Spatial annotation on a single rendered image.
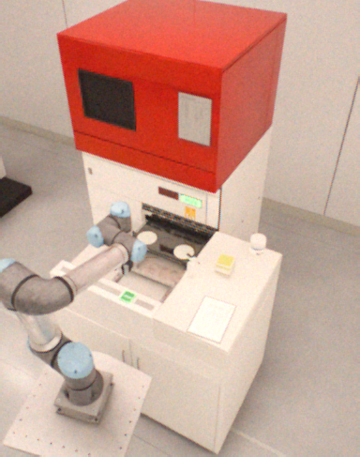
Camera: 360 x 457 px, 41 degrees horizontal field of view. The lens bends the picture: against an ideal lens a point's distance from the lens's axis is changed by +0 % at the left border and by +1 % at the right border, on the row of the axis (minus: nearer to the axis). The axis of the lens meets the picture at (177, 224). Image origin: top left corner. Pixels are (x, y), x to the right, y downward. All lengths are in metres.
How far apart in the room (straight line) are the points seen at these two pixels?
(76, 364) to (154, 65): 1.20
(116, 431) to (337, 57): 2.58
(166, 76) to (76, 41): 0.45
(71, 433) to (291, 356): 1.62
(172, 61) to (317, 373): 2.01
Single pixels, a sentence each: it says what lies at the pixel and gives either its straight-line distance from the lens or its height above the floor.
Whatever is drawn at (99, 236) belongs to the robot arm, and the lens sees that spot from 1.69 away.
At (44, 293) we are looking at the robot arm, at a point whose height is 1.51.
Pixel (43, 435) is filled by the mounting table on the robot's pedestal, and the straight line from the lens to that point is 1.98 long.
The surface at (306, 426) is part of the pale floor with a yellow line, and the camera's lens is 2.92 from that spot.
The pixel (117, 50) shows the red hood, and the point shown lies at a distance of 2.13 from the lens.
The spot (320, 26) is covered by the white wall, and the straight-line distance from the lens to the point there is 3.38.
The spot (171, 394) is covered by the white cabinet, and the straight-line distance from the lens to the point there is 2.43.
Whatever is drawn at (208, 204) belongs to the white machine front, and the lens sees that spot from 2.31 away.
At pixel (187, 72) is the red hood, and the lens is 1.97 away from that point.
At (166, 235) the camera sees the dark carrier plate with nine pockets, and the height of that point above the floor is 0.90.
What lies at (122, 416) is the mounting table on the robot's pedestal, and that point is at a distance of 1.96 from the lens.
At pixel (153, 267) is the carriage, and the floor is 0.88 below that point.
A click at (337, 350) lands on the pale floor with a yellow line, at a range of 3.24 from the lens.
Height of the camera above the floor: 2.55
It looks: 41 degrees down
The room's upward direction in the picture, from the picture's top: straight up
